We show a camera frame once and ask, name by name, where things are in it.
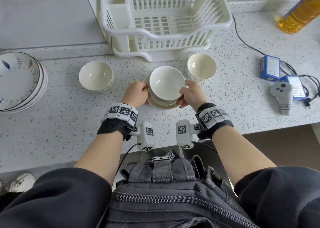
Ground person's right hand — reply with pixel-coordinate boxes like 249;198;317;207
176;80;208;109

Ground person's left hand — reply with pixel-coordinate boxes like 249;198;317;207
121;80;150;108

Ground white ceramic bowl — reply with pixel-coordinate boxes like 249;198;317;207
149;66;186;103

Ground cream ceramic plate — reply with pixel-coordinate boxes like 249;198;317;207
144;72;181;110

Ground person's left forearm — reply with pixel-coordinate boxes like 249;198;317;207
74;130;125;187

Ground person's right forearm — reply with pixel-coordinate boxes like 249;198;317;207
211;127;277;186

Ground cream bowl with striped side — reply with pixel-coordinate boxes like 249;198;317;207
187;53;217;83
79;61;115;93

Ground white plastic drip tray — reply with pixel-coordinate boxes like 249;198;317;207
112;39;211;63

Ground white plastic dish rack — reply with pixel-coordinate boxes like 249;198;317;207
99;0;233;53

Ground grey plastic bag buckle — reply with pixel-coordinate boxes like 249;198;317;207
151;150;176;163

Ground blue battery pack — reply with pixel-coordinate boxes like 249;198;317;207
260;55;281;82
279;75;307;101

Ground grey handheld controller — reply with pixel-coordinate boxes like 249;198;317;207
269;81;294;116

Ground white fish pattern plate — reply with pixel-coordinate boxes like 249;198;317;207
0;52;40;110
0;64;48;114
0;58;45;112

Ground black chest bag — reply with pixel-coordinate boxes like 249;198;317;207
105;150;260;228

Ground yellow cooking oil bottle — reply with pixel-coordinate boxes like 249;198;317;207
278;0;320;34

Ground black right sleeve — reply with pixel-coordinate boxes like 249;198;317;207
234;166;320;228

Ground black sleeve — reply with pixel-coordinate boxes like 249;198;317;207
0;167;113;228
234;166;320;228

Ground black left sleeve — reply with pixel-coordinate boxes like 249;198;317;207
0;167;113;228

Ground white shoe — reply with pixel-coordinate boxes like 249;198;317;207
6;173;36;193

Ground black left wrist marker strap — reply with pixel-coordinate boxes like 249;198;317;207
97;103;139;141

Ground black wrist marker strap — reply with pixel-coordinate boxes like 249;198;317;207
195;103;234;140
97;103;139;141

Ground black right wrist marker strap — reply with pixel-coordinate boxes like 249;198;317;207
195;103;234;140

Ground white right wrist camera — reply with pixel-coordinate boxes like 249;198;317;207
176;119;200;150

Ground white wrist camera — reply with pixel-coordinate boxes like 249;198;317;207
130;122;157;152
176;119;200;150

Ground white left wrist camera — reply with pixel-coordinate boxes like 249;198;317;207
130;122;157;152

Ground thin black camera cable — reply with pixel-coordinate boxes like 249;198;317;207
115;142;142;177

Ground long black power cable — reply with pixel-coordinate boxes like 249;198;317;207
231;13;267;57

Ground tangled black battery cables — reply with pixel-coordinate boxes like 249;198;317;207
279;61;320;109

